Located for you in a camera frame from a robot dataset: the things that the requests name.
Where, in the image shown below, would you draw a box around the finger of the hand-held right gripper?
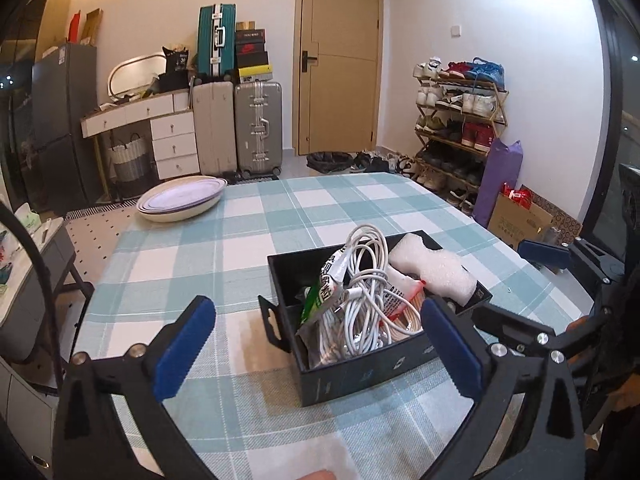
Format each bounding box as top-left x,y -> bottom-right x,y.
517,239 -> 626,287
471,304 -> 615,362

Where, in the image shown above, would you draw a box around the white foam piece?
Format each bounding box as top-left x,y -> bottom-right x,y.
389,244 -> 478,307

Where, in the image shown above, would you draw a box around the black paper bag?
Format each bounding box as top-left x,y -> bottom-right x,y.
161,46 -> 192,74

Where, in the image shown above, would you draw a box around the pile of loose shoes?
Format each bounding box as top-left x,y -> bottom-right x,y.
350,149 -> 427,177

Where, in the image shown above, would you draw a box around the purple mat bag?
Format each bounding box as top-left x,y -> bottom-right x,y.
472,140 -> 525,229

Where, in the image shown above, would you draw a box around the green white packet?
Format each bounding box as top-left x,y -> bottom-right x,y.
299,247 -> 352,337

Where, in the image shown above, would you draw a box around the grey refrigerator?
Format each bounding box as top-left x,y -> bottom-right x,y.
31,42 -> 101,214

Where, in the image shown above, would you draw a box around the white cable bundle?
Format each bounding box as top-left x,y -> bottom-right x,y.
307,305 -> 402,368

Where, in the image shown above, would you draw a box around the open cardboard box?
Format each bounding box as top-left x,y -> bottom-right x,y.
487,185 -> 583,252

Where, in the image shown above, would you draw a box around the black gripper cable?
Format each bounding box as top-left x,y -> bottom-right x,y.
0,202 -> 67,392

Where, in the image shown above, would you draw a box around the red snack packets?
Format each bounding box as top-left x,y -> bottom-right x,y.
501,183 -> 534,209

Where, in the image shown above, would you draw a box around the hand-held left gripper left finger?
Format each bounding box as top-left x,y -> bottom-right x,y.
52,296 -> 217,480

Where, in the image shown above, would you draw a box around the dark glass cabinet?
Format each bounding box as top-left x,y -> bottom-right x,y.
0,35 -> 36,202

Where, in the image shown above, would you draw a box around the marble side table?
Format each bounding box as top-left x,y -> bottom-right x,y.
0,202 -> 77,362

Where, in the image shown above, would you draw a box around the yellow black shoe box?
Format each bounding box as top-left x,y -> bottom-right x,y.
239,64 -> 275,84

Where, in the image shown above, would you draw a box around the red white packet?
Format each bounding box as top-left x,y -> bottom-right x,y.
387,267 -> 427,322

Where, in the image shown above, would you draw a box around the woven laundry basket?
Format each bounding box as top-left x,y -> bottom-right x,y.
109,132 -> 154,184

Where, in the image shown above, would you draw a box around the stack of white plates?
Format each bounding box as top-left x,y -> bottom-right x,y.
136,176 -> 229,225

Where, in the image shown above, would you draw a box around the flat cardboard box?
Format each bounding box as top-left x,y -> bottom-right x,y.
80,8 -> 105,47

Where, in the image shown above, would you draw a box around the beige suitcase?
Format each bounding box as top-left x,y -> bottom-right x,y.
191,80 -> 239,179

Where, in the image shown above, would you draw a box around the oval mirror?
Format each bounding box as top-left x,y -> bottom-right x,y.
107,52 -> 169,106

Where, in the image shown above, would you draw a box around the teal suitcase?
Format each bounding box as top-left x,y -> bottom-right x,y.
196,4 -> 239,81

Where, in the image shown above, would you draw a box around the tan door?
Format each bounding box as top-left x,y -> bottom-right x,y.
294,0 -> 384,157

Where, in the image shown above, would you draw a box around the black cardboard box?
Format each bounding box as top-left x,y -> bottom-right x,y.
257,230 -> 493,408

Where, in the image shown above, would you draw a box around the white dresser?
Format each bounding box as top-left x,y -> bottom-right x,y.
81,91 -> 202,206

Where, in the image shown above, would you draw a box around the cream rope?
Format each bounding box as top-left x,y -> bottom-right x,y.
384,300 -> 427,337

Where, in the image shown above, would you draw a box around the bamboo shoe rack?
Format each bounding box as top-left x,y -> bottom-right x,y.
412,57 -> 509,217

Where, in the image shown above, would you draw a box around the white charging cable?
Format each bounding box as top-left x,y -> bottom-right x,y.
330,225 -> 402,313

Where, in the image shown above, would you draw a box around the black framed glass door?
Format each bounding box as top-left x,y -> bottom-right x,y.
581,0 -> 640,261

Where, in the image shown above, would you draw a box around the silver suitcase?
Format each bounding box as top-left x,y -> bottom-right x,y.
234,81 -> 284,179

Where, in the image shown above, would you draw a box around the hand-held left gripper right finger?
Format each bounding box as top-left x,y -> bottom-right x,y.
420,296 -> 588,480

